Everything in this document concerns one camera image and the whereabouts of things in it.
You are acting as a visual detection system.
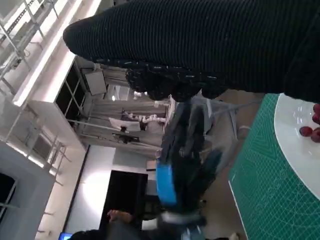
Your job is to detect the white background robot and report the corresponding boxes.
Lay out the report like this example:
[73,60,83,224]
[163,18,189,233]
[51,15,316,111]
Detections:
[121,111,167,132]

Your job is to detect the person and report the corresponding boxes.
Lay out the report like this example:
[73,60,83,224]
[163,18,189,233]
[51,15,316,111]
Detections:
[71,209,161,240]

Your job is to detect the grey chair with white frame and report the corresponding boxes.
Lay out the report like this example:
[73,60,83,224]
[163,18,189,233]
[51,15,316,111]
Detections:
[189,95,262,141]

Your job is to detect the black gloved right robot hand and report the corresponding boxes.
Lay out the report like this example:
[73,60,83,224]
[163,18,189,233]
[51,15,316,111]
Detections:
[62,0,320,105]

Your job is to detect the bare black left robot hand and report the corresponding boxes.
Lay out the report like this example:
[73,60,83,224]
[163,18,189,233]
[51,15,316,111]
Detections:
[155,100,224,215]

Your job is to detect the green cutting mat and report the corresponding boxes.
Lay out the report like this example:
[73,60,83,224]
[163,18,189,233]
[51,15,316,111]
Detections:
[227,92,320,240]

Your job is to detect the dark window with white frame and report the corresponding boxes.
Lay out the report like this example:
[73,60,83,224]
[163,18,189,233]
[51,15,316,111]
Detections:
[54,59,88,123]

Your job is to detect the purple toy grape bunch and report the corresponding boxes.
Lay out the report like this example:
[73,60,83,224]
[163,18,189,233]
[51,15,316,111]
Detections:
[298,103,320,144]

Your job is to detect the white plate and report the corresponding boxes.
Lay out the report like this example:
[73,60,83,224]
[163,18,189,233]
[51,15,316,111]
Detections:
[273,92,320,201]

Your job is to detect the black screen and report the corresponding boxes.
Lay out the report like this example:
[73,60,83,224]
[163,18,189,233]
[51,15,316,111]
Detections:
[99,169,150,226]

